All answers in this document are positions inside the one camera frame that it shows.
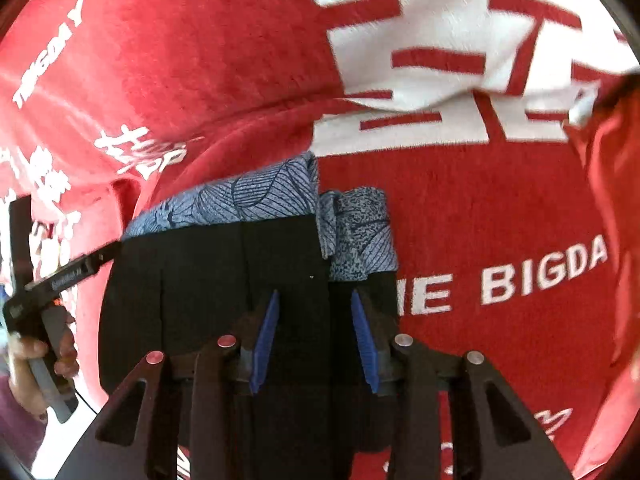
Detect black pants with patterned lining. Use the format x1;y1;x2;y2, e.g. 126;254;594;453
98;153;398;479

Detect person's maroon sleeve forearm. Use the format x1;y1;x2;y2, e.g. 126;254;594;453
0;376;47;469

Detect person's left hand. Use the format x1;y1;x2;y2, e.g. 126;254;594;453
8;313;79;419

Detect red blanket with white characters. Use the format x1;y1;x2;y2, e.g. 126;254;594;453
1;0;639;479

